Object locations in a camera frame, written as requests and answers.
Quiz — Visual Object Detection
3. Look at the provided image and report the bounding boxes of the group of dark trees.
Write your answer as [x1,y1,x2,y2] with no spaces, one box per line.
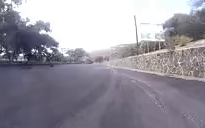
[0,0,65,63]

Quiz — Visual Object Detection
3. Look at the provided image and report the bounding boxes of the bushes on slope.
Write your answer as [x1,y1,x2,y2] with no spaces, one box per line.
[163,0,205,48]

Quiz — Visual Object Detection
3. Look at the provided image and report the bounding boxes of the white signboard on posts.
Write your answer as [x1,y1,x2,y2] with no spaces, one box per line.
[138,22,166,54]

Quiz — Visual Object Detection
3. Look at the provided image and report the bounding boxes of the dark grey asphalt road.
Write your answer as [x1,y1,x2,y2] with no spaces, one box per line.
[0,63,205,128]

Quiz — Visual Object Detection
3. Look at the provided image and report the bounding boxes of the low dark wall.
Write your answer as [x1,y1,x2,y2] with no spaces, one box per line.
[0,60,84,68]

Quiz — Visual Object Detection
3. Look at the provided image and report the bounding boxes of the dark utility pole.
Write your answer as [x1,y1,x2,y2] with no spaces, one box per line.
[133,14,140,48]

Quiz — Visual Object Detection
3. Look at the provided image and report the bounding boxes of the distant trees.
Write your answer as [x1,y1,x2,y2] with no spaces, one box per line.
[64,47,95,64]

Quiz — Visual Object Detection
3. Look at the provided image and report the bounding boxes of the pale kerb strip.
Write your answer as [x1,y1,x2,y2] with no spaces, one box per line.
[103,64,205,84]

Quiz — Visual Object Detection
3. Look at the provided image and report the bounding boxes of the tall stone wall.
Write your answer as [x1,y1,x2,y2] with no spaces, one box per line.
[104,43,205,81]

